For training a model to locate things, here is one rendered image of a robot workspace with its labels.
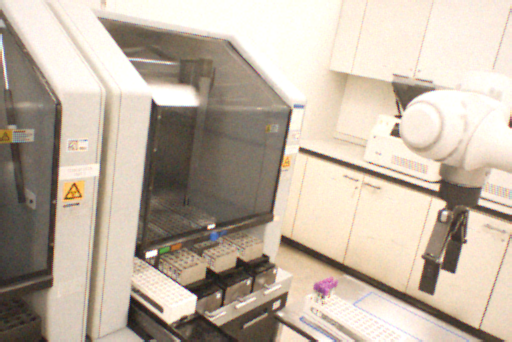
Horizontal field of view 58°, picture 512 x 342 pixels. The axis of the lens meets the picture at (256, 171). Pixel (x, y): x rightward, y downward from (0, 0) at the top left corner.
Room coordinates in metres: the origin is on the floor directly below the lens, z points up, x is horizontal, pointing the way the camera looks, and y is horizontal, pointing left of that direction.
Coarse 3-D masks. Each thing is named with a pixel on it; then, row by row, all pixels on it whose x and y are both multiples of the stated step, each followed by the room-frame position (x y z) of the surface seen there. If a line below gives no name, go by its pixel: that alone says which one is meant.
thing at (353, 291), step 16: (336, 288) 1.49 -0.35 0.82; (352, 288) 1.51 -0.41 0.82; (368, 288) 1.53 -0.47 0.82; (352, 304) 1.40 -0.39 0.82; (368, 304) 1.41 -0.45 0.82; (384, 304) 1.43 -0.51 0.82; (400, 304) 1.45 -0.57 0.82; (288, 320) 1.23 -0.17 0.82; (304, 320) 1.25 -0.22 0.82; (384, 320) 1.33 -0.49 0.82; (400, 320) 1.35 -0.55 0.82; (416, 320) 1.37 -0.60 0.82; (432, 320) 1.38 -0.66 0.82; (272, 336) 1.26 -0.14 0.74; (304, 336) 1.19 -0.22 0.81; (320, 336) 1.18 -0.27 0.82; (416, 336) 1.27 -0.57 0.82; (432, 336) 1.29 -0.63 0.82; (448, 336) 1.30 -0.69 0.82; (464, 336) 1.32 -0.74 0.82
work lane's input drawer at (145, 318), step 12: (132, 300) 1.21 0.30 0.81; (132, 312) 1.19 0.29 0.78; (144, 312) 1.17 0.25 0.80; (144, 324) 1.15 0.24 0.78; (156, 324) 1.12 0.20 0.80; (168, 324) 1.11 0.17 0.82; (180, 324) 1.13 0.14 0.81; (192, 324) 1.15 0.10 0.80; (204, 324) 1.16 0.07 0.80; (156, 336) 1.12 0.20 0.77; (168, 336) 1.09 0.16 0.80; (180, 336) 1.08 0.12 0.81; (192, 336) 1.10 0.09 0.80; (204, 336) 1.11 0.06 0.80; (216, 336) 1.12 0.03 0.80; (228, 336) 1.12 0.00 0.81
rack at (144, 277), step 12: (144, 264) 1.34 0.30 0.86; (132, 276) 1.26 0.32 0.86; (144, 276) 1.27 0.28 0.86; (156, 276) 1.27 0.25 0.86; (132, 288) 1.25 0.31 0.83; (144, 288) 1.19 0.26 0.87; (156, 288) 1.22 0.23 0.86; (168, 288) 1.22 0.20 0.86; (180, 288) 1.23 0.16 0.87; (144, 300) 1.22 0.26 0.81; (156, 300) 1.16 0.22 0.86; (168, 300) 1.16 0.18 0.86; (180, 300) 1.18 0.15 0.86; (192, 300) 1.18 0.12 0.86; (156, 312) 1.15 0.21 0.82; (168, 312) 1.12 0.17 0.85; (180, 312) 1.15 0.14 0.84; (192, 312) 1.19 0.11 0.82
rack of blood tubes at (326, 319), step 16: (304, 304) 1.27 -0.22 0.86; (336, 304) 1.27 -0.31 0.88; (320, 320) 1.23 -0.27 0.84; (336, 320) 1.19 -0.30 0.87; (352, 320) 1.19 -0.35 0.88; (368, 320) 1.21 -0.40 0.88; (336, 336) 1.19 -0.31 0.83; (352, 336) 1.20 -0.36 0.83; (368, 336) 1.13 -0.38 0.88; (384, 336) 1.15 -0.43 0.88; (400, 336) 1.16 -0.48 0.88
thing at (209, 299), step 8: (200, 288) 1.32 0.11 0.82; (208, 288) 1.34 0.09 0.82; (216, 288) 1.35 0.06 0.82; (200, 296) 1.29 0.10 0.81; (208, 296) 1.31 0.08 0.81; (216, 296) 1.34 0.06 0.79; (200, 304) 1.28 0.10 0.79; (208, 304) 1.31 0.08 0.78; (216, 304) 1.35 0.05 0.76; (200, 312) 1.29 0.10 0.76; (208, 312) 1.30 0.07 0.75; (224, 312) 1.32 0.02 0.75
